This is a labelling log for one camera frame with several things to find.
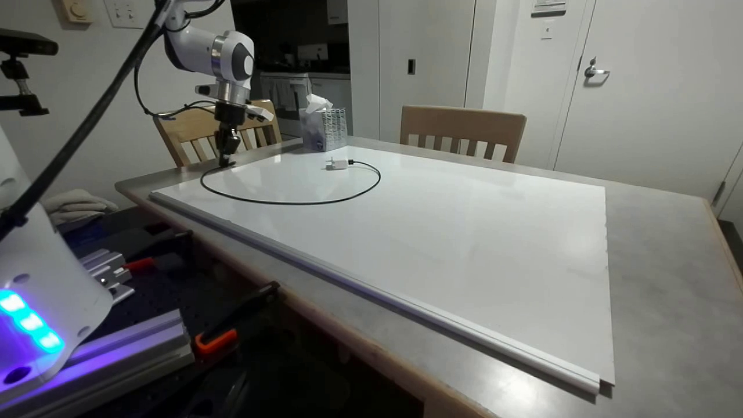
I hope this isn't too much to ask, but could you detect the white robot base blue light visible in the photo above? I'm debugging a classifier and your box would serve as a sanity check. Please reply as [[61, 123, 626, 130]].
[[0, 125, 116, 392]]

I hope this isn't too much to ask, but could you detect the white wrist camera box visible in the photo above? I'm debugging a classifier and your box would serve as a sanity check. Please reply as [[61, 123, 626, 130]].
[[239, 102, 279, 125]]

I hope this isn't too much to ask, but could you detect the white double switch plate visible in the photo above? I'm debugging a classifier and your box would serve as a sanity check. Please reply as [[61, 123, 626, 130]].
[[101, 0, 147, 32]]

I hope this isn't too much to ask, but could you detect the short aluminium extrusion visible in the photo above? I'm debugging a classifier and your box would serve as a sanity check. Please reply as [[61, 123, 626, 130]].
[[78, 248, 134, 306]]

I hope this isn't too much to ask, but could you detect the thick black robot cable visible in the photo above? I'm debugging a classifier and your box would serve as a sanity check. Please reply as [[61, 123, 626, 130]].
[[0, 0, 228, 240]]

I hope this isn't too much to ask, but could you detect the wooden slat back chair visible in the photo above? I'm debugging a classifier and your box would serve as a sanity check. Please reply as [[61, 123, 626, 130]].
[[150, 97, 286, 174], [396, 102, 530, 166]]

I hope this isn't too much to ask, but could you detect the orange black bar clamp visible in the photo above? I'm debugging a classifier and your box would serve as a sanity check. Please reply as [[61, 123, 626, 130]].
[[191, 279, 282, 360], [122, 229, 194, 275]]

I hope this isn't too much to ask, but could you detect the white door sign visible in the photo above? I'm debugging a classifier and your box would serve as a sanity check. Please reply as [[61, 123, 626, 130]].
[[530, 0, 571, 18]]

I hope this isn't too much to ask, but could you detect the white whiteboard with metal rail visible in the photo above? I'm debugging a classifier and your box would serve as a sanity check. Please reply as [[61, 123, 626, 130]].
[[149, 145, 618, 398]]

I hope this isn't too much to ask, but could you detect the grey blue tissue box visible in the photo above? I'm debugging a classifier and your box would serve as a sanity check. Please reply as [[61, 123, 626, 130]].
[[300, 74, 347, 156]]

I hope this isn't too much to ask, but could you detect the black camera on stand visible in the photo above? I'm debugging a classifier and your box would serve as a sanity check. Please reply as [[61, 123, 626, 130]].
[[0, 25, 61, 118]]

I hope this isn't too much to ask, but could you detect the beige wall thermostat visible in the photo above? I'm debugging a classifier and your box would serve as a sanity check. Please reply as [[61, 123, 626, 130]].
[[51, 0, 94, 30]]

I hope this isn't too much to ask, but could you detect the black charging cable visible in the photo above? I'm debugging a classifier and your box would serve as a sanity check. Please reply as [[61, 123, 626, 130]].
[[197, 156, 383, 210]]

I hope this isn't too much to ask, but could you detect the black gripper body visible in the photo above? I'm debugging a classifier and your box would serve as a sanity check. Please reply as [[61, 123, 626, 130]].
[[212, 102, 244, 145]]

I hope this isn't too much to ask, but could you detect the metal door lever handle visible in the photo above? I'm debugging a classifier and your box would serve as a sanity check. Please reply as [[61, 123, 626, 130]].
[[580, 56, 612, 88]]

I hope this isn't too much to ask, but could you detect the white door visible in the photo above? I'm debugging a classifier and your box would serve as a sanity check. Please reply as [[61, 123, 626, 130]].
[[555, 0, 743, 200]]

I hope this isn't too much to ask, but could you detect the beige folded cloth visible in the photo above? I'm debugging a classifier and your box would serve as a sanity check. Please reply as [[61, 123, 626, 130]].
[[42, 189, 120, 229]]

